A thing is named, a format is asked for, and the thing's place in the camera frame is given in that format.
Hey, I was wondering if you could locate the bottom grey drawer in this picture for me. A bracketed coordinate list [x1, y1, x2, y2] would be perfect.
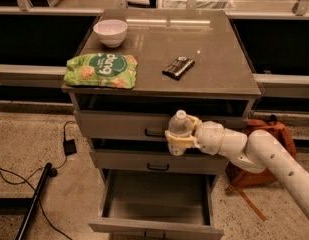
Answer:
[89, 170, 224, 240]

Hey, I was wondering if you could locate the black pole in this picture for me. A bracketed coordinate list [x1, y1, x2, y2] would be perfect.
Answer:
[15, 163, 52, 240]

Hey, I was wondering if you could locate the black power adapter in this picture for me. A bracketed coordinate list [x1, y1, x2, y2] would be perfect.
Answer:
[63, 139, 77, 156]

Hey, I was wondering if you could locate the clear plastic water bottle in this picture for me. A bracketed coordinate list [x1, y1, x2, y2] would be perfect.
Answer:
[168, 110, 193, 156]

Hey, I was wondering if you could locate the grey drawer cabinet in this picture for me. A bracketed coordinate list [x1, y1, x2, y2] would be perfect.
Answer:
[61, 8, 263, 240]

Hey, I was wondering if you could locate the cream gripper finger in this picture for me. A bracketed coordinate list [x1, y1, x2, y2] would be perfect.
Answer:
[188, 115, 202, 128]
[165, 130, 200, 149]

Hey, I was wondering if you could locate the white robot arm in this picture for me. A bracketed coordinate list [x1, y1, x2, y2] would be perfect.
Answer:
[165, 110, 309, 220]

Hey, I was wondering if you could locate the white ceramic bowl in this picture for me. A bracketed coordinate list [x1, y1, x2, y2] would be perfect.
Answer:
[93, 19, 128, 48]

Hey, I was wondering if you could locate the middle grey drawer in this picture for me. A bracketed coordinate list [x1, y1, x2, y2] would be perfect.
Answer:
[90, 150, 228, 175]

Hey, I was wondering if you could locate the green snack bag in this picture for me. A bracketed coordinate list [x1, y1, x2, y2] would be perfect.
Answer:
[64, 53, 137, 89]

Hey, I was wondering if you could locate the black cable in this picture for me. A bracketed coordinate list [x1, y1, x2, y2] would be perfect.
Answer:
[0, 120, 77, 240]

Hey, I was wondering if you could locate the orange backpack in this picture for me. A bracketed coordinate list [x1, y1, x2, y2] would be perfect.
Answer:
[225, 115, 296, 221]

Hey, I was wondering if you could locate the top grey drawer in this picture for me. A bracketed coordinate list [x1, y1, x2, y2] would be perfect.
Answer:
[73, 109, 249, 146]

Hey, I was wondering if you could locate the black snack bar wrapper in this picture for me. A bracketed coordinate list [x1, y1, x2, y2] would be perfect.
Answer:
[162, 56, 195, 80]

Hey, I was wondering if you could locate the grey drawer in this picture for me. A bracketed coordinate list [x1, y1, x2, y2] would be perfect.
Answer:
[90, 150, 228, 175]
[89, 170, 224, 240]
[73, 109, 249, 146]

